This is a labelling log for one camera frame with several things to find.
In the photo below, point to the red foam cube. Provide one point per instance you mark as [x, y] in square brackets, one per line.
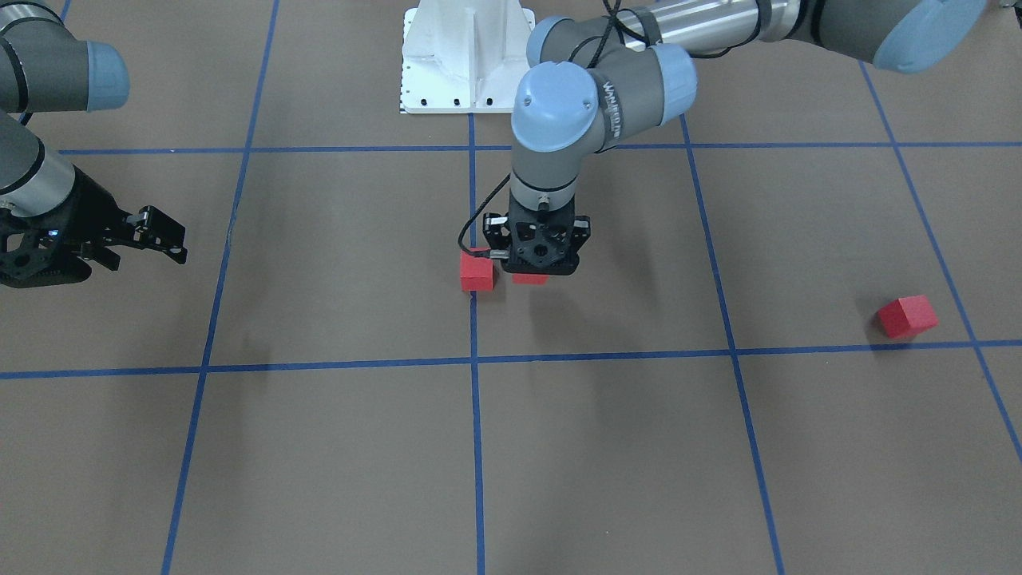
[530, 279]
[476, 270]
[907, 317]

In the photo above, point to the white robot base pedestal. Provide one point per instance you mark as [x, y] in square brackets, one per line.
[462, 57]

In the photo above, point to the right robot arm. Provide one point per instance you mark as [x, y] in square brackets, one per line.
[45, 69]

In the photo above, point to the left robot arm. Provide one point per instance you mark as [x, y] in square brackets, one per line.
[593, 84]

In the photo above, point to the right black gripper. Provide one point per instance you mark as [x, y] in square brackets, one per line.
[86, 209]

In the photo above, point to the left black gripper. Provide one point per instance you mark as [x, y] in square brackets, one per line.
[497, 230]

